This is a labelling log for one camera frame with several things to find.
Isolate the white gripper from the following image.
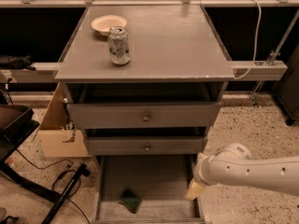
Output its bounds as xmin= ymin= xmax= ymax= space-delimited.
xmin=185 ymin=153 xmax=217 ymax=201

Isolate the green yellow sponge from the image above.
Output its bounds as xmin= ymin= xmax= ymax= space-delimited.
xmin=119 ymin=189 xmax=143 ymax=214

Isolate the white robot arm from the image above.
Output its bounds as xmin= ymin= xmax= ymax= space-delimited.
xmin=185 ymin=143 xmax=299 ymax=201

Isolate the grey open bottom drawer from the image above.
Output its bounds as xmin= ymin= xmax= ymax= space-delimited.
xmin=92 ymin=155 xmax=205 ymax=224

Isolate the grey top drawer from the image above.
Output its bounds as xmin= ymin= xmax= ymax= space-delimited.
xmin=67 ymin=102 xmax=221 ymax=129

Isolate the grey wooden drawer cabinet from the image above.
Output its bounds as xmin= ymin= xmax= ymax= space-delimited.
xmin=55 ymin=5 xmax=234 ymax=156

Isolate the grey middle drawer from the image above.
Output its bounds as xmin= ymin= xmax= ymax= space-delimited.
xmin=84 ymin=136 xmax=207 ymax=155

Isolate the black stand leg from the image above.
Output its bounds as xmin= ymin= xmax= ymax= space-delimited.
xmin=41 ymin=163 xmax=90 ymax=224

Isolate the dark cabinet at right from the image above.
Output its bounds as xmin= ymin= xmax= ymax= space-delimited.
xmin=274 ymin=45 xmax=299 ymax=126

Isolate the cardboard box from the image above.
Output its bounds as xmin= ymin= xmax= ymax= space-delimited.
xmin=37 ymin=84 xmax=89 ymax=158

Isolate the silver green soda can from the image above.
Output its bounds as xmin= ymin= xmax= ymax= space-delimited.
xmin=108 ymin=26 xmax=130 ymax=65

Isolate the white paper bowl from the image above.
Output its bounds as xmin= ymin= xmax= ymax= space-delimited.
xmin=91 ymin=15 xmax=127 ymax=36

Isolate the black tray cart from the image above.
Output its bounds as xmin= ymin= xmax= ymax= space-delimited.
xmin=0 ymin=105 xmax=39 ymax=162

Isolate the black floor cable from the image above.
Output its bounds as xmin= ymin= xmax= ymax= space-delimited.
xmin=15 ymin=148 xmax=92 ymax=224

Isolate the metal rail frame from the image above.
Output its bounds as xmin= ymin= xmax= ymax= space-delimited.
xmin=0 ymin=0 xmax=287 ymax=82

